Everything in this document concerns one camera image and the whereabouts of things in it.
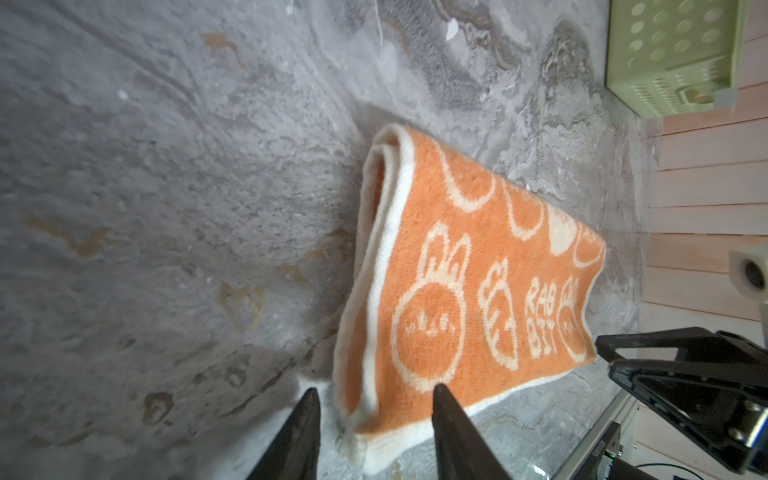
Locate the aluminium rail frame front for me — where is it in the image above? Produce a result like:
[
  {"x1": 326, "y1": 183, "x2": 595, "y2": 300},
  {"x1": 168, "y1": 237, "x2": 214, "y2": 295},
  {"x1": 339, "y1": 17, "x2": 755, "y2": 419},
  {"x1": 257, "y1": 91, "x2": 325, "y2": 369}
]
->
[{"x1": 552, "y1": 391, "x2": 639, "y2": 480}]

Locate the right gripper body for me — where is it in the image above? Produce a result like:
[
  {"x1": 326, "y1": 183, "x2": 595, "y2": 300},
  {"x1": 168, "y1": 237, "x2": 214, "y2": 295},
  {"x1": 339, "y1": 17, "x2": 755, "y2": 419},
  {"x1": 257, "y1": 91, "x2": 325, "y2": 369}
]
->
[{"x1": 713, "y1": 399, "x2": 767, "y2": 476}]

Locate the orange patterned towel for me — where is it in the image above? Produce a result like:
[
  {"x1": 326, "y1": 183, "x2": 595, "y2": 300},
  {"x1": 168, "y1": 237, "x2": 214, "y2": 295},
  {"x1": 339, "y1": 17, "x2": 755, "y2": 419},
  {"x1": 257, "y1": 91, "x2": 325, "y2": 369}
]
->
[{"x1": 332, "y1": 124, "x2": 607, "y2": 475}]

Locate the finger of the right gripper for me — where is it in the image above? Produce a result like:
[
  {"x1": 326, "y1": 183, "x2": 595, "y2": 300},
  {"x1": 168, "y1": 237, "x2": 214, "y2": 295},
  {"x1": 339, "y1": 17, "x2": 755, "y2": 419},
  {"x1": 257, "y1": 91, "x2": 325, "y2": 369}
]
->
[
  {"x1": 609, "y1": 362, "x2": 767, "y2": 456},
  {"x1": 595, "y1": 327, "x2": 767, "y2": 366}
]

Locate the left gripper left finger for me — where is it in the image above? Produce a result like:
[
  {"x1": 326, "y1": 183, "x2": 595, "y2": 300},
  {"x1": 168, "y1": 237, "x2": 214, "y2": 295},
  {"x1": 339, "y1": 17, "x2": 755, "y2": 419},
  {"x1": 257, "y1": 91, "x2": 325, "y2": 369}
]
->
[{"x1": 246, "y1": 388, "x2": 321, "y2": 480}]

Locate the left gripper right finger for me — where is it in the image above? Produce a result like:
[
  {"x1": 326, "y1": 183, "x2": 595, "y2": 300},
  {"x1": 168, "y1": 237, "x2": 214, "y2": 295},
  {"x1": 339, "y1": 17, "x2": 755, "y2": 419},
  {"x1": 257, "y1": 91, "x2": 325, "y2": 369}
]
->
[{"x1": 431, "y1": 384, "x2": 511, "y2": 480}]

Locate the yellow-green plastic basket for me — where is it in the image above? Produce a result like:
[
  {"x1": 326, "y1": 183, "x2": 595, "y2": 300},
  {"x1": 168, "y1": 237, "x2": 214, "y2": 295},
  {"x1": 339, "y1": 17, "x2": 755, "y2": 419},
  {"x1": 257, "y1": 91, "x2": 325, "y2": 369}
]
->
[{"x1": 605, "y1": 0, "x2": 747, "y2": 119}]

